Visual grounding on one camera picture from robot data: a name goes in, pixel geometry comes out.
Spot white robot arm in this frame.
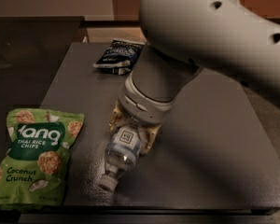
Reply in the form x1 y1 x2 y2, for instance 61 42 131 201
109 0 280 154

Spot blue plastic water bottle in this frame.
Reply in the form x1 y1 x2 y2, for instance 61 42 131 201
99 125 142 192

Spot green rice chip bag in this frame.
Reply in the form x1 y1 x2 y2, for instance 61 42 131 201
0 108 84 210

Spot dark blue snack bag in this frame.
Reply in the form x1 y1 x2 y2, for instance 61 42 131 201
93 38 145 76

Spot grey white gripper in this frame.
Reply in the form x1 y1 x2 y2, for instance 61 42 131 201
108 43 202 155

